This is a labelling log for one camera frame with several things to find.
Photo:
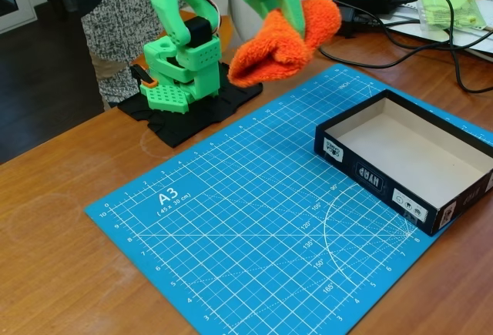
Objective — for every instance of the white paper sheets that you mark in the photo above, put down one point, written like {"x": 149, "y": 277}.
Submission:
{"x": 423, "y": 31}

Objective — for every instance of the clear bag with green parts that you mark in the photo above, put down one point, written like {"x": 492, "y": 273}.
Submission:
{"x": 450, "y": 9}

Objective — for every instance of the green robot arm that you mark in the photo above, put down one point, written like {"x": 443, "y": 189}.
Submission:
{"x": 181, "y": 34}

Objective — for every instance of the black orange table clamp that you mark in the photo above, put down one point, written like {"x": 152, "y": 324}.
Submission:
{"x": 143, "y": 75}

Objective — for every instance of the blue cutting mat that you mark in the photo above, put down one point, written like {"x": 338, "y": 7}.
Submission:
{"x": 262, "y": 235}

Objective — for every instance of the orange fluffy towel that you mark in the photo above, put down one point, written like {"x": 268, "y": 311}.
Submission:
{"x": 281, "y": 50}

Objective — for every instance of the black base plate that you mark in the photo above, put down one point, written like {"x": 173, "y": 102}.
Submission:
{"x": 181, "y": 129}

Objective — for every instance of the black cardboard box tray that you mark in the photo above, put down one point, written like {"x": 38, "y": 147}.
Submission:
{"x": 404, "y": 158}

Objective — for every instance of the black power adapter brick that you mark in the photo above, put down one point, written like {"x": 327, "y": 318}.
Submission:
{"x": 347, "y": 23}

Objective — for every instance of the person in speckled garment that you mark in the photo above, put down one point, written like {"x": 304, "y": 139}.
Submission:
{"x": 111, "y": 34}

